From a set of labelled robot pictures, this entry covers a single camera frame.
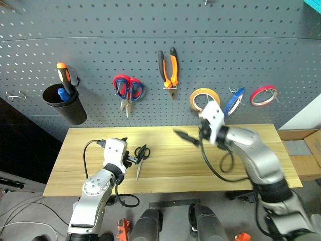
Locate red tape roll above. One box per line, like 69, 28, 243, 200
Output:
250, 85, 278, 107

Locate black table base foot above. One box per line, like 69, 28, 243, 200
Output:
227, 190, 257, 203

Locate black plastic tool cup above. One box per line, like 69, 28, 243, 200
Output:
42, 76, 88, 126

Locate orange and black pliers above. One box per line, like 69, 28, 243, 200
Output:
157, 47, 180, 100

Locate brown cardboard box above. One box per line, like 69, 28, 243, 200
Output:
277, 128, 321, 182

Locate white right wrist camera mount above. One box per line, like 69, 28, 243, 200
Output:
199, 100, 226, 146

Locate dark rounded shape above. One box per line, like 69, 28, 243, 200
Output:
130, 208, 163, 241
188, 203, 228, 241

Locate grey perforated metal pegboard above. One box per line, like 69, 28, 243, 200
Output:
0, 0, 321, 144

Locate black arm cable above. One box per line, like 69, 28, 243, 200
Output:
199, 140, 252, 183
83, 139, 140, 208

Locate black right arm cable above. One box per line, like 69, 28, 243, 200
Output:
199, 140, 252, 183

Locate teal crate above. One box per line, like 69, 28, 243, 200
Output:
303, 0, 321, 15

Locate black floor cable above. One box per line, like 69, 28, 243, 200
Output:
0, 195, 69, 226

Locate red and blue scissors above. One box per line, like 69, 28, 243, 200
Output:
112, 74, 145, 118

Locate yellow tape roll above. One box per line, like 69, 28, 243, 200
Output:
189, 87, 221, 113

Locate orange and black floor object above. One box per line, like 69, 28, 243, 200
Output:
117, 218, 131, 241
234, 232, 252, 241

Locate blue handled tool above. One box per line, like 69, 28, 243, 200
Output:
57, 87, 72, 102

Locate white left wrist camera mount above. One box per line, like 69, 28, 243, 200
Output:
103, 138, 128, 174

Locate orange and black screwdriver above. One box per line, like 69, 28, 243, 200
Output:
56, 62, 75, 96

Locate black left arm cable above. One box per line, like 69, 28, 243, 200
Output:
83, 139, 140, 208

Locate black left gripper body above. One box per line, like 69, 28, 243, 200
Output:
123, 150, 132, 170

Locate blue tape roll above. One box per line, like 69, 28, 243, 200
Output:
222, 87, 246, 116

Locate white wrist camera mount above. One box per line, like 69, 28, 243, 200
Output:
103, 138, 128, 174
199, 100, 226, 146

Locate white floor cable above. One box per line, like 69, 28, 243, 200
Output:
0, 220, 66, 239

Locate black metal floor bar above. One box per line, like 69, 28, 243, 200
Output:
148, 198, 201, 209

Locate black scissors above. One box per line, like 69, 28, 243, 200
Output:
134, 144, 151, 182

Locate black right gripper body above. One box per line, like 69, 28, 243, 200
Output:
199, 119, 212, 142

